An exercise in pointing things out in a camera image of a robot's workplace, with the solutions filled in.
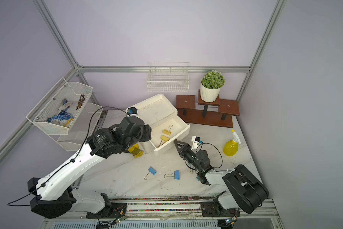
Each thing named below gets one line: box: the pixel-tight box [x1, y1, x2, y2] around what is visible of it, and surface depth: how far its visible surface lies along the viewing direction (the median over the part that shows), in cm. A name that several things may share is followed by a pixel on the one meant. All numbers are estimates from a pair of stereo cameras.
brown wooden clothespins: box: [75, 93, 86, 111], surface depth 83 cm
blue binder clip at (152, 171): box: [143, 166, 158, 180], surface depth 89 cm
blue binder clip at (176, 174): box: [163, 169, 181, 180], surface depth 88 cm
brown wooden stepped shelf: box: [175, 89, 240, 129], surface depth 111 cm
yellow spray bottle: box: [223, 129, 242, 157], surface depth 90 cm
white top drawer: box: [149, 115, 191, 154], surface depth 86 cm
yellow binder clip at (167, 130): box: [162, 124, 173, 136], surface depth 89 cm
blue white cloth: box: [46, 98, 74, 128], surface depth 73 cm
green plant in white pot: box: [200, 69, 226, 103], surface depth 87 cm
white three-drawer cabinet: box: [132, 93, 191, 140], surface depth 89 cm
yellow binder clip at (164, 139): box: [156, 135, 170, 149], surface depth 84 cm
